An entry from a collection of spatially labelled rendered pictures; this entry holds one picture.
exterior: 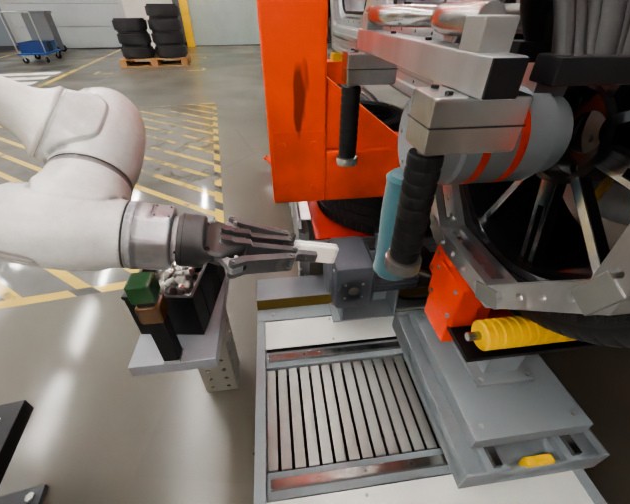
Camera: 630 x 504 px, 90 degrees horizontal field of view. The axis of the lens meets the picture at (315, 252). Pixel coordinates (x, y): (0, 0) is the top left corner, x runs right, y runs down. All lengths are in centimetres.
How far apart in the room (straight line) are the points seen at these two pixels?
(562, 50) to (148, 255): 45
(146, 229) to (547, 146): 54
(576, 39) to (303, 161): 73
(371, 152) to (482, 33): 71
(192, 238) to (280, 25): 60
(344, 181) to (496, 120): 72
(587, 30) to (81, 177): 52
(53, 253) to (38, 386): 105
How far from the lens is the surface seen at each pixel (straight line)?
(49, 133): 54
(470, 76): 32
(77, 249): 45
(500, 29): 33
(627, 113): 61
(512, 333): 71
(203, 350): 72
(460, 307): 72
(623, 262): 46
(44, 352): 158
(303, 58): 90
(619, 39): 37
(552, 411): 105
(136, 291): 58
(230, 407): 116
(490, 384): 100
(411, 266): 39
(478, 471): 98
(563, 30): 34
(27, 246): 47
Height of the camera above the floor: 101
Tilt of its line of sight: 37 degrees down
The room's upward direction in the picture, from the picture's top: straight up
